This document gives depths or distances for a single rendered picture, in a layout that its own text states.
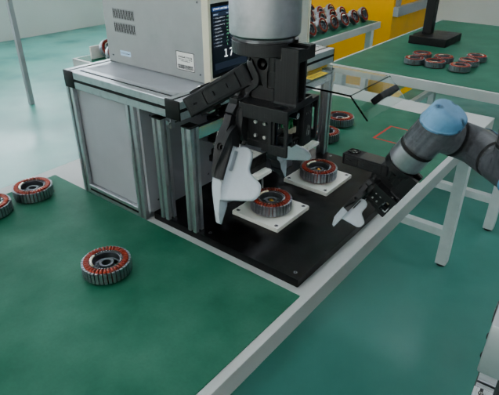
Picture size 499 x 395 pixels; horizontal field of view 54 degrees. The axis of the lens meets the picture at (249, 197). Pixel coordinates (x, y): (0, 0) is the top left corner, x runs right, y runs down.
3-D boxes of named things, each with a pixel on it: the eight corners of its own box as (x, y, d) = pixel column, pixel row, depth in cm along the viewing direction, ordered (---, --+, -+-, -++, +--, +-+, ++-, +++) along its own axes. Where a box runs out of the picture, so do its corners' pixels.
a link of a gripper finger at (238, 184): (240, 233, 52) (267, 151, 52) (197, 217, 55) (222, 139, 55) (253, 236, 55) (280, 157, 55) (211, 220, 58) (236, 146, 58)
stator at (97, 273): (132, 254, 120) (130, 241, 118) (131, 283, 110) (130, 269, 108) (84, 259, 118) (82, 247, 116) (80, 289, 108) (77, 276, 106)
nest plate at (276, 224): (309, 209, 134) (309, 205, 134) (276, 233, 124) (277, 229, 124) (265, 193, 143) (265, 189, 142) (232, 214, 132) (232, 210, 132)
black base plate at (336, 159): (411, 183, 153) (412, 176, 151) (297, 288, 109) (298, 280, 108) (287, 146, 178) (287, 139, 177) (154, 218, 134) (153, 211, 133)
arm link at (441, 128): (479, 130, 91) (442, 117, 88) (439, 168, 99) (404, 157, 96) (465, 103, 96) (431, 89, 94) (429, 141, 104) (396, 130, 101)
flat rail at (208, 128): (328, 82, 156) (329, 73, 155) (192, 142, 114) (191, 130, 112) (325, 81, 157) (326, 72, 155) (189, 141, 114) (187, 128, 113)
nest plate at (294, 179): (351, 178, 151) (352, 174, 150) (326, 196, 141) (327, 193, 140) (309, 164, 159) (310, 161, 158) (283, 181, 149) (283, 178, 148)
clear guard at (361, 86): (405, 99, 144) (408, 78, 141) (367, 121, 127) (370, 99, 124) (310, 79, 161) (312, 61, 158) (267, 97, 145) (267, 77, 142)
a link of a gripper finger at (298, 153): (312, 186, 65) (295, 146, 57) (274, 175, 68) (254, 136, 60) (323, 168, 66) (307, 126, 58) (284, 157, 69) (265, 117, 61)
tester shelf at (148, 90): (333, 62, 156) (334, 47, 153) (179, 121, 109) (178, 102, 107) (228, 43, 179) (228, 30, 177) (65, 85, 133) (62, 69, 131)
